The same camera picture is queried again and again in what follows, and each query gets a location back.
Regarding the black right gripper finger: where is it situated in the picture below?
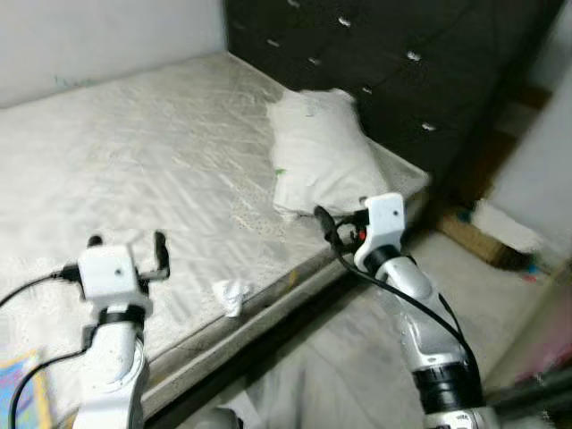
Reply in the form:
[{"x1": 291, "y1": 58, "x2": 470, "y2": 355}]
[{"x1": 313, "y1": 205, "x2": 344, "y2": 256}]

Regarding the white plastic bag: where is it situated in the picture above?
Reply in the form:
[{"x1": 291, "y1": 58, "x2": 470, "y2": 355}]
[{"x1": 213, "y1": 280, "x2": 252, "y2": 318}]

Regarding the white pillow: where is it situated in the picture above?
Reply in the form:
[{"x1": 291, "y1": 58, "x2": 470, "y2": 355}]
[{"x1": 266, "y1": 88, "x2": 396, "y2": 223}]

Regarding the white quilted mattress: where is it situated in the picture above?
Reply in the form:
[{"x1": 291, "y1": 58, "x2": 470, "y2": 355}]
[{"x1": 0, "y1": 51, "x2": 432, "y2": 423}]

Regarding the open brown cardboard box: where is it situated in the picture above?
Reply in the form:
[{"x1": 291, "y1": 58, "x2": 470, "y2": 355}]
[{"x1": 436, "y1": 201, "x2": 537, "y2": 271}]

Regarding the white paper sheet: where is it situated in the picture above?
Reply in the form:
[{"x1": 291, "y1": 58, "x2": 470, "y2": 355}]
[{"x1": 472, "y1": 200, "x2": 539, "y2": 253}]

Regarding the sliding door wardrobe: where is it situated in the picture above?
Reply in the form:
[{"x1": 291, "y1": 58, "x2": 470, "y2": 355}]
[{"x1": 487, "y1": 299, "x2": 572, "y2": 421}]

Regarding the grey robot left leg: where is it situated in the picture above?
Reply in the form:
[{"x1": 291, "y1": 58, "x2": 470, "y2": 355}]
[{"x1": 192, "y1": 407, "x2": 262, "y2": 429}]

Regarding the black tufted headboard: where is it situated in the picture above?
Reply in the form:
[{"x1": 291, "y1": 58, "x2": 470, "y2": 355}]
[{"x1": 222, "y1": 0, "x2": 569, "y2": 184}]

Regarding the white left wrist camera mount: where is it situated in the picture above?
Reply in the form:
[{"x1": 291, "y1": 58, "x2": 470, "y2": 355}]
[{"x1": 77, "y1": 244, "x2": 144, "y2": 302}]

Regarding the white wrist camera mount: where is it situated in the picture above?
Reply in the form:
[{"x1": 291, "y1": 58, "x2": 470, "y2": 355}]
[
  {"x1": 77, "y1": 244, "x2": 144, "y2": 302},
  {"x1": 355, "y1": 193, "x2": 408, "y2": 267}
]

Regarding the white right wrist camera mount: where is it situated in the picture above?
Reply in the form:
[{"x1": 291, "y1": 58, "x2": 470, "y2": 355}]
[{"x1": 355, "y1": 193, "x2": 408, "y2": 267}]

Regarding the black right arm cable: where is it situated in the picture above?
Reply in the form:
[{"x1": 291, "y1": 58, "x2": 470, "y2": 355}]
[{"x1": 332, "y1": 246, "x2": 476, "y2": 378}]

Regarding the black bed frame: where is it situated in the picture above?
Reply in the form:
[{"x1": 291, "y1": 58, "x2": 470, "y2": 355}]
[{"x1": 143, "y1": 210, "x2": 448, "y2": 429}]

